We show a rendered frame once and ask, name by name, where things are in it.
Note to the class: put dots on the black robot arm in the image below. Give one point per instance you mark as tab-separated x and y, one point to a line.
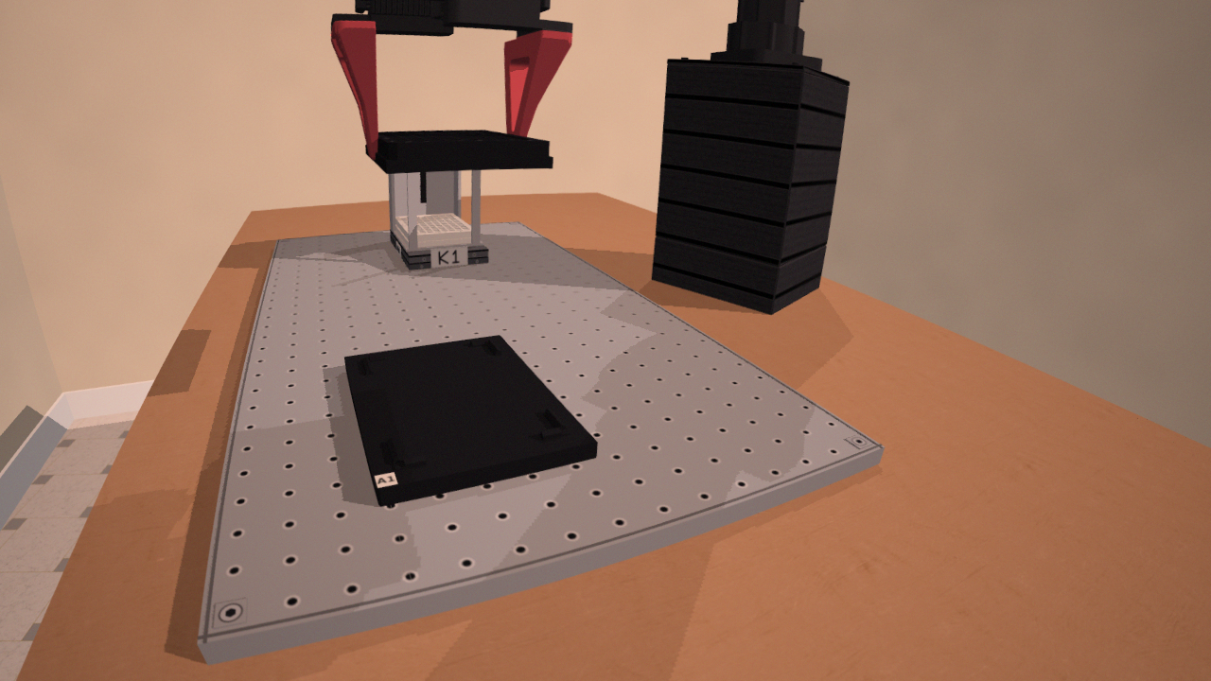
767	24

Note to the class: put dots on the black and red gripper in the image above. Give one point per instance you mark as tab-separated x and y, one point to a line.
538	50

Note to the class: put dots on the beige well plate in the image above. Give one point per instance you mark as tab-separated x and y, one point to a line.
436	230

